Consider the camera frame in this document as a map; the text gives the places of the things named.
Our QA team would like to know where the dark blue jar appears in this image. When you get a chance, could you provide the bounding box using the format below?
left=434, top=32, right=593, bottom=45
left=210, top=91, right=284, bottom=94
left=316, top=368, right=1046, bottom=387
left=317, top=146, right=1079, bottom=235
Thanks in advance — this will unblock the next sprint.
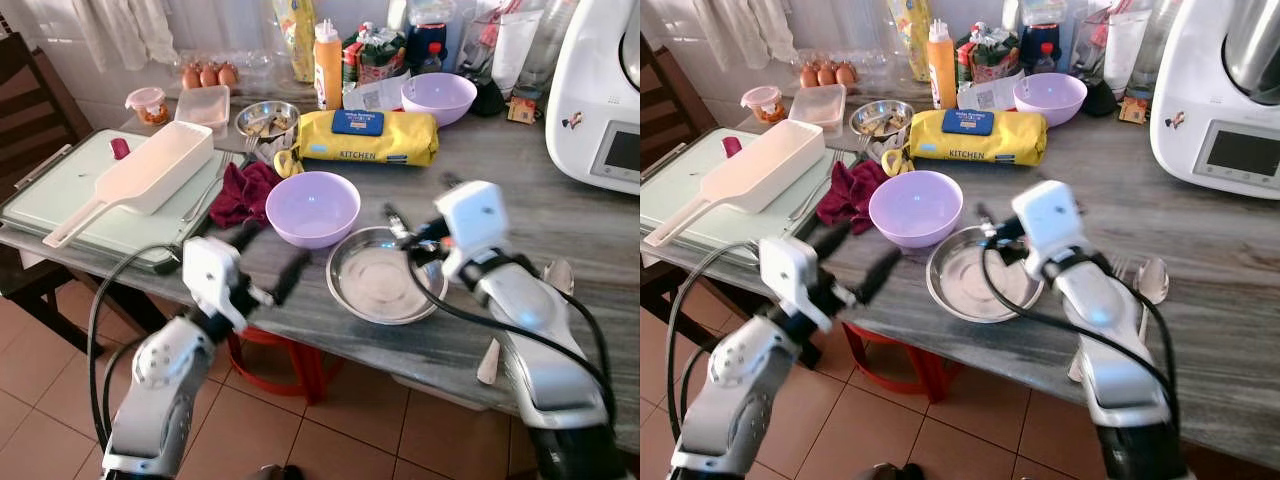
left=1020, top=22, right=1063, bottom=73
left=405, top=22, right=449, bottom=73

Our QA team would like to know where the white plastic scoop with handle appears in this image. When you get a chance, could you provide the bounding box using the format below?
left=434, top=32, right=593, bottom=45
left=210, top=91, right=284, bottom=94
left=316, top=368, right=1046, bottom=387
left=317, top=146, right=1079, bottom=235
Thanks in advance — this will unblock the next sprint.
left=42, top=121, right=215, bottom=249
left=644, top=119, right=827, bottom=248

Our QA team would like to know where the dark wooden chair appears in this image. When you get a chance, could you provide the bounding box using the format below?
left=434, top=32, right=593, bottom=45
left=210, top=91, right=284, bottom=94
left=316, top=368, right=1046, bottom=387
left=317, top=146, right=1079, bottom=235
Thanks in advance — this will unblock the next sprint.
left=0, top=33, right=171, bottom=356
left=640, top=35, right=761, bottom=351

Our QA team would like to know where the clear plastic egg tray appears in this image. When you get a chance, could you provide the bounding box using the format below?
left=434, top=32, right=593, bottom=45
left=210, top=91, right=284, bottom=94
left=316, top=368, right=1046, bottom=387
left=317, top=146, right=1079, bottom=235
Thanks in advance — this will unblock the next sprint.
left=175, top=48, right=273, bottom=96
left=797, top=48, right=896, bottom=91

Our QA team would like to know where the pale green tray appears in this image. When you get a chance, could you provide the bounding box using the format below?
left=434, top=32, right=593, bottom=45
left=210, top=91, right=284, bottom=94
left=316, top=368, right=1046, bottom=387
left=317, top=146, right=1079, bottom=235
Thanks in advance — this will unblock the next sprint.
left=640, top=128, right=851, bottom=266
left=0, top=128, right=248, bottom=274

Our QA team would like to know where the white curtain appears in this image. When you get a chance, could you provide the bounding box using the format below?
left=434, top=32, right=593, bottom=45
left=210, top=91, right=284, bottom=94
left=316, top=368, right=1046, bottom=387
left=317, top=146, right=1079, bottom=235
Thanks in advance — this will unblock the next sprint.
left=72, top=0, right=181, bottom=73
left=690, top=0, right=796, bottom=71

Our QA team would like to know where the small cup with pink lid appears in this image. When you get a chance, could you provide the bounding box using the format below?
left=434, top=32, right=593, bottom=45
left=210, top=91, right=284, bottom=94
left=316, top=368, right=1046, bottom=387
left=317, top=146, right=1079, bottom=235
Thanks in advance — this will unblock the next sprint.
left=741, top=86, right=786, bottom=125
left=126, top=87, right=171, bottom=127

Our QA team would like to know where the yellow printed bag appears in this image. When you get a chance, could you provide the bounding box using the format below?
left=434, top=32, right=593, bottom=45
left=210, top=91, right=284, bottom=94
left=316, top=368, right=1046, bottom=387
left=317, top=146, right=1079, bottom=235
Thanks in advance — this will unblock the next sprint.
left=273, top=0, right=317, bottom=83
left=888, top=0, right=931, bottom=83

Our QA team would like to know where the green snack bag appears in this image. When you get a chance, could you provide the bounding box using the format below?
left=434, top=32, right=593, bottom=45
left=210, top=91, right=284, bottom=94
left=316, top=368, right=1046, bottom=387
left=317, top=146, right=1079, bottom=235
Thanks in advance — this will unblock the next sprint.
left=343, top=22, right=407, bottom=86
left=955, top=22, right=1021, bottom=86

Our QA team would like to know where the small steel bowl with food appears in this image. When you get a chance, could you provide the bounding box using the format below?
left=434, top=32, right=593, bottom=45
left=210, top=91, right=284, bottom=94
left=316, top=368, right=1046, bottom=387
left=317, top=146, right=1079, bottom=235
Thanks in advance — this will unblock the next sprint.
left=850, top=99, right=915, bottom=141
left=235, top=100, right=301, bottom=143

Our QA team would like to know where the round steel plate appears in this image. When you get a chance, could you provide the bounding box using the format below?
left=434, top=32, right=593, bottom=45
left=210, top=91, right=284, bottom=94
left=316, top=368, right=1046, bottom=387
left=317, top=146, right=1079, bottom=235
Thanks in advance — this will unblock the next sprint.
left=926, top=227, right=1046, bottom=324
left=326, top=227, right=448, bottom=326

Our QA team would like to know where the small black object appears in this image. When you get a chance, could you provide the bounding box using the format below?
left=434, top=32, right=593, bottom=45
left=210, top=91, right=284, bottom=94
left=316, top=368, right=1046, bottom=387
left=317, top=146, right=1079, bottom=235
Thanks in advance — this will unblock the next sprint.
left=1082, top=78, right=1121, bottom=118
left=470, top=78, right=509, bottom=118

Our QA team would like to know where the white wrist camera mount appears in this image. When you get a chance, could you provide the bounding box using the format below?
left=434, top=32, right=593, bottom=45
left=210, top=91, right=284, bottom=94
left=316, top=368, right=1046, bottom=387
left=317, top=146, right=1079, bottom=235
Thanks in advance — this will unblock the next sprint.
left=435, top=180, right=511, bottom=281
left=182, top=237, right=263, bottom=331
left=1012, top=180, right=1086, bottom=281
left=758, top=237, right=836, bottom=331

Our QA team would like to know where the steel fork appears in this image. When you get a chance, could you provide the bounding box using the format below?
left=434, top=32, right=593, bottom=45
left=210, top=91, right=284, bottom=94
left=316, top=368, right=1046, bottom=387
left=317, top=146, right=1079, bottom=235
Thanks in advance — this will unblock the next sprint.
left=183, top=140, right=261, bottom=226
left=790, top=148, right=851, bottom=223

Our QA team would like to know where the white printed paper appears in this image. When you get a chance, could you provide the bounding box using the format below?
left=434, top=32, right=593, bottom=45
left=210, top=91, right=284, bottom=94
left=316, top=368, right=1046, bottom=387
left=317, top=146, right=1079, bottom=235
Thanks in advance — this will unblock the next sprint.
left=957, top=72, right=1026, bottom=113
left=343, top=72, right=413, bottom=113

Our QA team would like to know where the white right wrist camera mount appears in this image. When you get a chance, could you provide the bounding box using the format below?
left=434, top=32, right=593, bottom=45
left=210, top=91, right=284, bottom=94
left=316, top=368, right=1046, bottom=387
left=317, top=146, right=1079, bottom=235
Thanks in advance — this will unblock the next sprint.
left=1012, top=180, right=1086, bottom=281
left=435, top=180, right=511, bottom=281

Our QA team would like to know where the orange sauce bottle white cap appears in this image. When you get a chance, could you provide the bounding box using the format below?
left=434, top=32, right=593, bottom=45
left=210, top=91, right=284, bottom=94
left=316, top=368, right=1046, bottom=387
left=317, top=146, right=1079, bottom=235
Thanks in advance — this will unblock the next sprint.
left=927, top=18, right=957, bottom=111
left=314, top=18, right=343, bottom=111

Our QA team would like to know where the yellow kitchen towel package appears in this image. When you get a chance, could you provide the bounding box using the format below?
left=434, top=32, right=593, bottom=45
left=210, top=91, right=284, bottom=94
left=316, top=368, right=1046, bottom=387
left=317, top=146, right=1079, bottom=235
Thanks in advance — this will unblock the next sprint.
left=908, top=108, right=1049, bottom=167
left=297, top=108, right=440, bottom=168

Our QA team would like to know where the clear plastic lidded container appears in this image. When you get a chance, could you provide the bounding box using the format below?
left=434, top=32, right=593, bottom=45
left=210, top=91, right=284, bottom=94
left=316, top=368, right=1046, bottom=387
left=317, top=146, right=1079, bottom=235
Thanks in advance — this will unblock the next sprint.
left=788, top=84, right=847, bottom=131
left=175, top=85, right=231, bottom=131

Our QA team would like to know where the dark red cloth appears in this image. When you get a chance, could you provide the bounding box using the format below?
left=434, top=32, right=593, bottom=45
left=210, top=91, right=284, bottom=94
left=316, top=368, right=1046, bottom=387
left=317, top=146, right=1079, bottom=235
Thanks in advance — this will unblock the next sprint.
left=815, top=160, right=889, bottom=233
left=208, top=160, right=284, bottom=230

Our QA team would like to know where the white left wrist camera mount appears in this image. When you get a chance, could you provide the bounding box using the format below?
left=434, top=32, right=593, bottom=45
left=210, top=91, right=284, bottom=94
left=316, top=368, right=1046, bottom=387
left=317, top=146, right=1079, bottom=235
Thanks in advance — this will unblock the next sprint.
left=182, top=237, right=263, bottom=331
left=758, top=237, right=836, bottom=331

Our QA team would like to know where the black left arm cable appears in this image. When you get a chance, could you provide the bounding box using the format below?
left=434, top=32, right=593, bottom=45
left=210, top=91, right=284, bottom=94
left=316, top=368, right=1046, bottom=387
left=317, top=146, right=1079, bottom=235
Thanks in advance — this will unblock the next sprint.
left=87, top=242, right=191, bottom=451
left=665, top=242, right=766, bottom=441

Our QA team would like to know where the white kitchen appliance with display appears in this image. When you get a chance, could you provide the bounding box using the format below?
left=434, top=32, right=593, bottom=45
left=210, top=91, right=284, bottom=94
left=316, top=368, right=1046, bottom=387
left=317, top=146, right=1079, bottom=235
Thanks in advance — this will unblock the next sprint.
left=545, top=0, right=641, bottom=196
left=1150, top=0, right=1280, bottom=201

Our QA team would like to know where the lilac plastic bowl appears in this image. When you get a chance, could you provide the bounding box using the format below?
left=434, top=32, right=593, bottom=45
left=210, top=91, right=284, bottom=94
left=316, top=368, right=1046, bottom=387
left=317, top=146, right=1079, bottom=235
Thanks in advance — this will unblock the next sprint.
left=401, top=72, right=478, bottom=128
left=868, top=170, right=965, bottom=249
left=265, top=171, right=362, bottom=250
left=1013, top=72, right=1088, bottom=127

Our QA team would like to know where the red plastic stool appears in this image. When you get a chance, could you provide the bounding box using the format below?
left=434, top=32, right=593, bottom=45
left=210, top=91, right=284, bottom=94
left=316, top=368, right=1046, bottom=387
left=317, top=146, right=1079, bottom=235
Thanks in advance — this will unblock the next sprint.
left=227, top=325, right=343, bottom=406
left=843, top=322, right=951, bottom=404

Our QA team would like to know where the clear plastic bag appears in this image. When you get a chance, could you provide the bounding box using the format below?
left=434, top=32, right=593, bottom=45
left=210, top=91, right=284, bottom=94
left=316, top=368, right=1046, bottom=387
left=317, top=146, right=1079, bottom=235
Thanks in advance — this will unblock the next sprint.
left=1068, top=0, right=1186, bottom=101
left=455, top=0, right=579, bottom=101

